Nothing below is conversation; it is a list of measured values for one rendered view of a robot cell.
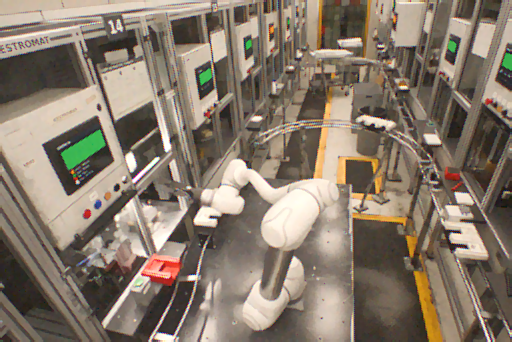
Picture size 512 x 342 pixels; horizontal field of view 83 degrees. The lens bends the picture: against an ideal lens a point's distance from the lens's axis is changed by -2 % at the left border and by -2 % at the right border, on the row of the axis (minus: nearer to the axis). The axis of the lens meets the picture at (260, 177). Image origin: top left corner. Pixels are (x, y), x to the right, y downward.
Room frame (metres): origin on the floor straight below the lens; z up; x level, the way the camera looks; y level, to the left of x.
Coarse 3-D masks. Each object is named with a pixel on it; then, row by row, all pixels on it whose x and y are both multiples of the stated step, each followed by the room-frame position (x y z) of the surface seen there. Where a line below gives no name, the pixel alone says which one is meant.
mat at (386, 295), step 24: (360, 216) 2.35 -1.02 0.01; (384, 216) 2.33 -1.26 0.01; (360, 240) 2.01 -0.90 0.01; (384, 240) 1.99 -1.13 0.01; (408, 240) 1.96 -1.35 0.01; (360, 264) 1.73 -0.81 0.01; (384, 264) 1.71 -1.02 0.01; (360, 288) 1.49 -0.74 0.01; (384, 288) 1.47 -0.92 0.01; (408, 288) 1.45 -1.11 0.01; (360, 312) 1.28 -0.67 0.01; (384, 312) 1.26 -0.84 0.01; (408, 312) 1.25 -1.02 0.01; (432, 312) 1.23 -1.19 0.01; (360, 336) 1.10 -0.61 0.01; (384, 336) 1.09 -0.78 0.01; (408, 336) 1.07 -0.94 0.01; (432, 336) 1.06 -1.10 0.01
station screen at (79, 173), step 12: (84, 132) 0.99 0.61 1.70; (72, 144) 0.93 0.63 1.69; (60, 156) 0.87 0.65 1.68; (96, 156) 1.00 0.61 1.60; (108, 156) 1.05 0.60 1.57; (72, 168) 0.89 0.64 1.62; (84, 168) 0.93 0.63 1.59; (96, 168) 0.98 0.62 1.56; (72, 180) 0.87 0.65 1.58; (84, 180) 0.92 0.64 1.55
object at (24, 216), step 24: (0, 24) 1.70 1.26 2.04; (24, 24) 1.95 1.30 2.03; (120, 24) 1.38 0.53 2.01; (144, 24) 1.55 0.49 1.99; (168, 48) 1.72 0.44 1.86; (0, 192) 0.70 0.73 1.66; (144, 192) 1.74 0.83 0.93; (168, 192) 1.66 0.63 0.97; (24, 216) 0.72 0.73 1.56; (48, 264) 0.70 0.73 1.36; (72, 288) 0.72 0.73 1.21; (96, 336) 0.70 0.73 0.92; (120, 336) 0.92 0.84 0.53
